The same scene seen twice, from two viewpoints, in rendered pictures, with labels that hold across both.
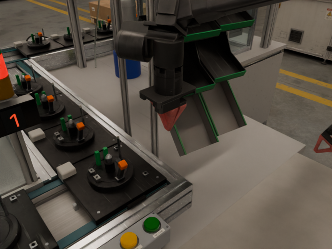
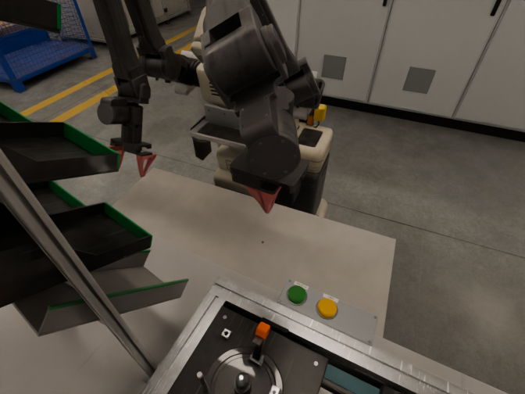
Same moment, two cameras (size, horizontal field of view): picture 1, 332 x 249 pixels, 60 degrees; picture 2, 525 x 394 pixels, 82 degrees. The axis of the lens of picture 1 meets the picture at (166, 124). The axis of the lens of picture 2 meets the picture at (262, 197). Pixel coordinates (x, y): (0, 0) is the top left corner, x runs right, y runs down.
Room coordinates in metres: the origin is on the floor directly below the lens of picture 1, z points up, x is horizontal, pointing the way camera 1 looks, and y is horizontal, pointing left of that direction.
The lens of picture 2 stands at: (0.67, 0.32, 1.59)
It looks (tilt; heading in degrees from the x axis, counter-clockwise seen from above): 44 degrees down; 247
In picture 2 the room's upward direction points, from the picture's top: straight up
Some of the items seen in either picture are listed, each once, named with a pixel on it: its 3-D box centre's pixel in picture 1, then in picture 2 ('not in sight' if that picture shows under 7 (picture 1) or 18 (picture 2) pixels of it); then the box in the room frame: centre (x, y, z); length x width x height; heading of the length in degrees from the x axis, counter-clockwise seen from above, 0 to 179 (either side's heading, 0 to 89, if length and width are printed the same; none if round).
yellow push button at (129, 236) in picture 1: (129, 241); (326, 308); (0.42, 0.09, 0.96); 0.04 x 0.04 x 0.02
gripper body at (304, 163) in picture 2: (168, 80); (269, 152); (0.52, 0.00, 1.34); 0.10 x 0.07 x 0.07; 131
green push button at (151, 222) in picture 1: (151, 225); (296, 295); (0.47, 0.04, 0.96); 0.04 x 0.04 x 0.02
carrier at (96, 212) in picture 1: (109, 164); (242, 385); (0.64, 0.17, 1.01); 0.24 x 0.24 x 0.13; 41
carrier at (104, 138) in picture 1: (72, 128); not in sight; (0.83, 0.33, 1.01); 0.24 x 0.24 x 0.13; 41
